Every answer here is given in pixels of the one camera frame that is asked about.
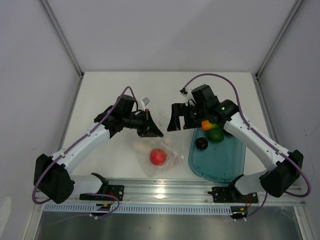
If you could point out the red tomato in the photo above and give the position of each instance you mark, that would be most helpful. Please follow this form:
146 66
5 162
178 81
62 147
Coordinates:
157 156

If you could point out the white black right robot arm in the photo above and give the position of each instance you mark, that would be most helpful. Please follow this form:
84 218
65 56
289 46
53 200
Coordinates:
282 167

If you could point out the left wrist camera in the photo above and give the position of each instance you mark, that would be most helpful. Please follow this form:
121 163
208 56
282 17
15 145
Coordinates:
145 101

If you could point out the white eggplant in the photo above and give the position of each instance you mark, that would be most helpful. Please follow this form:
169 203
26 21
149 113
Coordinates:
142 148

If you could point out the clear zip top bag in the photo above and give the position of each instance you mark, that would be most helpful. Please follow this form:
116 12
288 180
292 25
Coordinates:
171 143

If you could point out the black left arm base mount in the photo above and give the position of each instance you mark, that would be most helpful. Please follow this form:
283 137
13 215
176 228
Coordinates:
98 188

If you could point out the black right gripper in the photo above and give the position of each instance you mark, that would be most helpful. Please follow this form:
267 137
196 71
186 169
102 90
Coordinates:
181 110

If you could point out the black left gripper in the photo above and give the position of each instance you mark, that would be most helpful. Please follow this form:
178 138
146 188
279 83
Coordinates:
149 128

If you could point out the orange fruit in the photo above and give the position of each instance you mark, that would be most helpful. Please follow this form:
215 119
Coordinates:
207 126

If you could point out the dark red apple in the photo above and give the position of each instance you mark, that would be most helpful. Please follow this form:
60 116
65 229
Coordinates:
228 134

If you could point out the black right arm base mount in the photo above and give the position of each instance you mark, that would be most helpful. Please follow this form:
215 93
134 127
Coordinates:
232 195

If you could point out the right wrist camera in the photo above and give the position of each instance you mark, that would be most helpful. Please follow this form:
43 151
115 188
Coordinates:
185 92

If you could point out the teal plastic tray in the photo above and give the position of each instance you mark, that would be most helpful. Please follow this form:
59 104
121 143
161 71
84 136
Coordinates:
221 162

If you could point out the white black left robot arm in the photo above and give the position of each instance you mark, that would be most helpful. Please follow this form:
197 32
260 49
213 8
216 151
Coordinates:
53 174

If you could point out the dark purple plum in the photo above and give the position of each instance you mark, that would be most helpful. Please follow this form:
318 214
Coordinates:
201 143

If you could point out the white slotted cable duct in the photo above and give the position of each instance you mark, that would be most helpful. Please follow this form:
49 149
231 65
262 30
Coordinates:
134 208

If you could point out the aluminium front rail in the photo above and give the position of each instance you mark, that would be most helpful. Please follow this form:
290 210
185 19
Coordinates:
178 192

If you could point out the right aluminium corner post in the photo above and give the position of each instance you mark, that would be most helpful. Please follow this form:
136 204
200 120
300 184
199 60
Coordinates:
280 36

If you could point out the aluminium corner post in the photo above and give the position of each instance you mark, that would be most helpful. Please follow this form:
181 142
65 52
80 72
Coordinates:
280 36
55 25

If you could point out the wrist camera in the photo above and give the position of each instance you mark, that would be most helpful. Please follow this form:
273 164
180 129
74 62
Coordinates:
185 92
145 101

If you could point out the green lime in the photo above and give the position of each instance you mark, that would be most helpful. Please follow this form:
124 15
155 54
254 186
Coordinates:
214 135

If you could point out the left aluminium corner post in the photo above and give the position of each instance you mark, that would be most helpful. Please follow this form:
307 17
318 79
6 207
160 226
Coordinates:
55 25

